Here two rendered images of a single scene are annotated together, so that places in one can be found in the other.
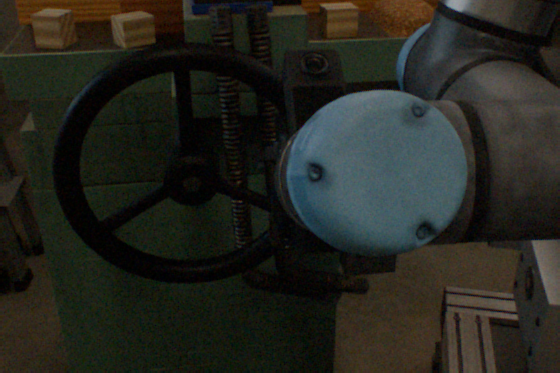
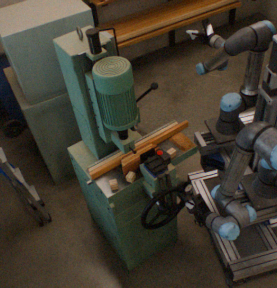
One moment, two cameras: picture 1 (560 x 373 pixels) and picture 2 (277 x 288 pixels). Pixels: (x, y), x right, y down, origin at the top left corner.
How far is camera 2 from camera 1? 130 cm
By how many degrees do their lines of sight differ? 24
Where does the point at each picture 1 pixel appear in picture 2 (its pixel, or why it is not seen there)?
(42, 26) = (113, 186)
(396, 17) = (182, 146)
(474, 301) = (197, 175)
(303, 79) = (198, 202)
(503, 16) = (231, 194)
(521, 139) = (241, 220)
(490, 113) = (237, 218)
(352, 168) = (230, 235)
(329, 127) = (227, 232)
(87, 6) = (107, 168)
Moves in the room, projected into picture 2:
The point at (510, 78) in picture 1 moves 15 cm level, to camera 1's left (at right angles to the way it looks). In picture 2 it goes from (235, 206) to (207, 220)
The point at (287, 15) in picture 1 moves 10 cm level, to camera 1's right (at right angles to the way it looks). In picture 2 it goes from (172, 170) to (189, 162)
